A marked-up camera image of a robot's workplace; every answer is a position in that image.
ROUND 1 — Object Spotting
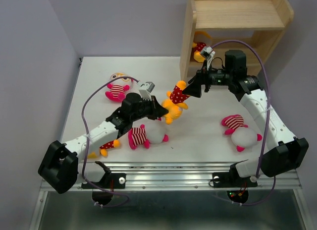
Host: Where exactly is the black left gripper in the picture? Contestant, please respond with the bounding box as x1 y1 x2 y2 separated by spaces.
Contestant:
130 95 167 122

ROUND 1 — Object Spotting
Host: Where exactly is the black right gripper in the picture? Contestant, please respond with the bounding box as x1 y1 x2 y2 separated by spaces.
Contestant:
181 59 233 98

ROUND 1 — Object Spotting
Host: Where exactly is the orange bear polka dot toy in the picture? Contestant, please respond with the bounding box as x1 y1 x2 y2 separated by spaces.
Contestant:
192 31 212 63

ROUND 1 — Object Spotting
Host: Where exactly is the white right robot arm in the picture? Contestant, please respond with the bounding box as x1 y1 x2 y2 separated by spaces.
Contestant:
183 47 309 185

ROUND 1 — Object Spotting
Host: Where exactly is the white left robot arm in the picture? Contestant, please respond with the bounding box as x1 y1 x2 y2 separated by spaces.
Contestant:
38 93 168 194

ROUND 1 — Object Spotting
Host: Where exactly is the wooden shelf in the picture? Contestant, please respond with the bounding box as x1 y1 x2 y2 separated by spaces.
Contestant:
180 0 294 81

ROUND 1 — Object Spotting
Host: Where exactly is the white doll centre face down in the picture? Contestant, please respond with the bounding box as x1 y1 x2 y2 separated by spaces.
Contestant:
128 118 169 150

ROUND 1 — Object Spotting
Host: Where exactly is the white doll face down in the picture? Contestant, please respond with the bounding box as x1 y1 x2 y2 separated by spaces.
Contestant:
128 118 169 150
221 114 263 152

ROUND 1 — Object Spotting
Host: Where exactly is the white glasses doll striped shirt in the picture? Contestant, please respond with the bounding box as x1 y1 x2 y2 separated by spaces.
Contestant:
105 72 137 103

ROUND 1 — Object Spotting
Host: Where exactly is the white doll right face down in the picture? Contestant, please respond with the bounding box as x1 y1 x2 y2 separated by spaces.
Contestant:
221 114 263 152

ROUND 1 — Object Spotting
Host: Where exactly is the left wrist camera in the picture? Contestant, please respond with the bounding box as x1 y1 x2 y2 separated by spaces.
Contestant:
137 81 155 101

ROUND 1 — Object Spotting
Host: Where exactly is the aluminium mounting rail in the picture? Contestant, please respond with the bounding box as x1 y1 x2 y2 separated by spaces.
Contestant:
39 153 303 192

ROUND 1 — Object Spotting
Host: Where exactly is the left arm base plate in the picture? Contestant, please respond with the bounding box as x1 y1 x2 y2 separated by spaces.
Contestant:
93 172 126 189

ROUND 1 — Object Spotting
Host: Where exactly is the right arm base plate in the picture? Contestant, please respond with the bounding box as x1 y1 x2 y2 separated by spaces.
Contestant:
209 172 258 188

